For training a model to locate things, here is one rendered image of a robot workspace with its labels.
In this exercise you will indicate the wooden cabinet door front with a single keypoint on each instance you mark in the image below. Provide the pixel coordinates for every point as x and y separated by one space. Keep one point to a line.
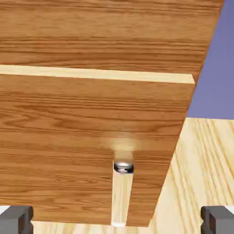
60 118

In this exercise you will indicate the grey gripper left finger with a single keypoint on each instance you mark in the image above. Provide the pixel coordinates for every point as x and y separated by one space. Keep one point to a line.
12 220

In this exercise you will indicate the wooden cabinet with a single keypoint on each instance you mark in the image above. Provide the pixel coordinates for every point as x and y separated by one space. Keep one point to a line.
113 32

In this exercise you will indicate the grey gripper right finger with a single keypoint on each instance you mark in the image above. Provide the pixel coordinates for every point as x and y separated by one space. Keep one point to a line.
219 221

